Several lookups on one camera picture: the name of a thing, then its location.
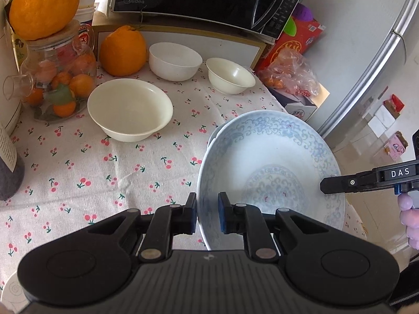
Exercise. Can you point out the black zippered jacket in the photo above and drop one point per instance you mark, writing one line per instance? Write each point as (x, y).
(409, 287)

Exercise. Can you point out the large orange with leaves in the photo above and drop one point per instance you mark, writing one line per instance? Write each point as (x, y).
(44, 6)

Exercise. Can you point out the glass jar with wooden lid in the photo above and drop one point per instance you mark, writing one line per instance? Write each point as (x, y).
(81, 52)

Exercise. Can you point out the medium white bowl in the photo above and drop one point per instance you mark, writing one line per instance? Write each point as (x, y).
(175, 59)

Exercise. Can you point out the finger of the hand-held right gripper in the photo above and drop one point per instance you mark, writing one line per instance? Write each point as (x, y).
(347, 183)

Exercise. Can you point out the green silicone lid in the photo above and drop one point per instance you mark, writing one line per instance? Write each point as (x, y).
(289, 26)

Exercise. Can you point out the large orange with stem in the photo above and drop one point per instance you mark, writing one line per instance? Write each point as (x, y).
(122, 52)

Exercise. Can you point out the yellow floral cloth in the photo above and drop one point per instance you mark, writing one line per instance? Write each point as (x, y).
(355, 222)

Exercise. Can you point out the person's right hand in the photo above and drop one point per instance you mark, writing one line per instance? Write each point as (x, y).
(410, 222)

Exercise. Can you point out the red labelled cup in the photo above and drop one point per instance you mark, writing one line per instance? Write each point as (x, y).
(85, 36)

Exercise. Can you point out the large white bowl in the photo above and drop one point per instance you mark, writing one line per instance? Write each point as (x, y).
(131, 104)

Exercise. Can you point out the silver refrigerator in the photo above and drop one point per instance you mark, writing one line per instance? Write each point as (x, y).
(370, 72)

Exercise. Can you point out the purple silicone lid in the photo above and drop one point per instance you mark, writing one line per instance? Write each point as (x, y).
(302, 11)

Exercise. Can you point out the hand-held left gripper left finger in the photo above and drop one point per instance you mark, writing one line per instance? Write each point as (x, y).
(191, 216)

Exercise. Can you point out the cherry print tablecloth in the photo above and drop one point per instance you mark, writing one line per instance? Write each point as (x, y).
(98, 176)

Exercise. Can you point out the red gift box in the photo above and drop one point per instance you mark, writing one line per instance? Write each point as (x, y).
(294, 41)

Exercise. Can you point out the clear glass cup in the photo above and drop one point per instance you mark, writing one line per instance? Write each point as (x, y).
(16, 86)

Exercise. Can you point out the clear plastic bag of fruit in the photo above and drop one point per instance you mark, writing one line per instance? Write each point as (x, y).
(291, 72)

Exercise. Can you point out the white plate with swirl mark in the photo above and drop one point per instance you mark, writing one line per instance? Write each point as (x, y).
(13, 287)

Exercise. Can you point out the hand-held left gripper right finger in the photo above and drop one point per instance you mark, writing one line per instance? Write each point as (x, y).
(223, 216)

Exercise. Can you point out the small white bowl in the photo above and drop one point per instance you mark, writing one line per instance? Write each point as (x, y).
(230, 73)

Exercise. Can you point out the blue patterned porcelain bowl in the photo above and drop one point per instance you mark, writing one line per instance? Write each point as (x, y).
(271, 150)

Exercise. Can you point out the pile of small mandarins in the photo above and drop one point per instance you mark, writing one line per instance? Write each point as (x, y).
(80, 85)

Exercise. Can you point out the blue and white carton box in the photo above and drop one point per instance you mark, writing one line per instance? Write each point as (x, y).
(304, 111)

